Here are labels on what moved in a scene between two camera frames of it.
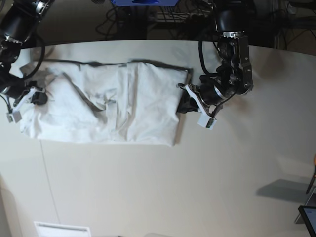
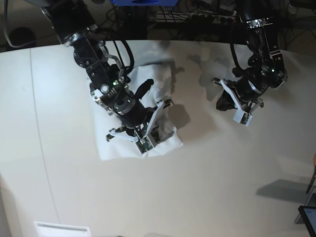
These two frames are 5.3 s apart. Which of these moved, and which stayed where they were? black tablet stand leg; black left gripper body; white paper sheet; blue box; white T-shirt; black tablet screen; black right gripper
Moved: black right gripper; white T-shirt; black left gripper body
Stayed: black tablet stand leg; black tablet screen; white paper sheet; blue box
